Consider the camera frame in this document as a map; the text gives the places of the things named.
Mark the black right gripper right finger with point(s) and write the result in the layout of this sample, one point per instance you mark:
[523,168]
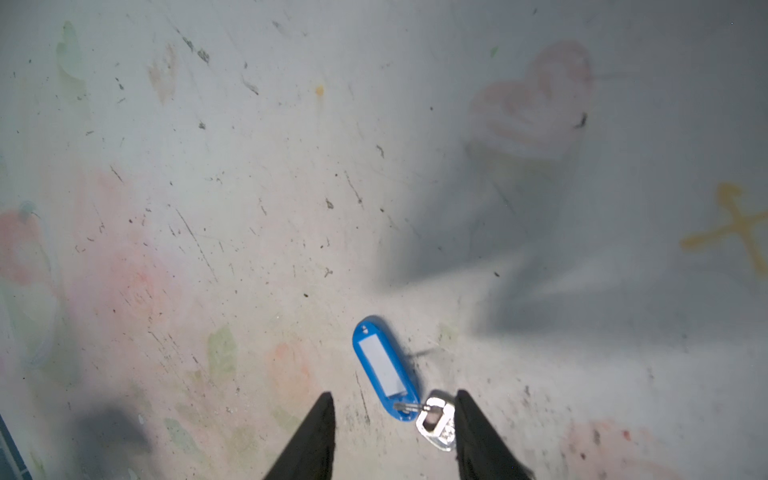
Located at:
[481,452]

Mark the blue tagged key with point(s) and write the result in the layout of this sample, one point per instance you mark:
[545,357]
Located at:
[396,387]

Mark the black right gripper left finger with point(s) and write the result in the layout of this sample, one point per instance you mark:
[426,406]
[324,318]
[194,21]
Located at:
[309,455]

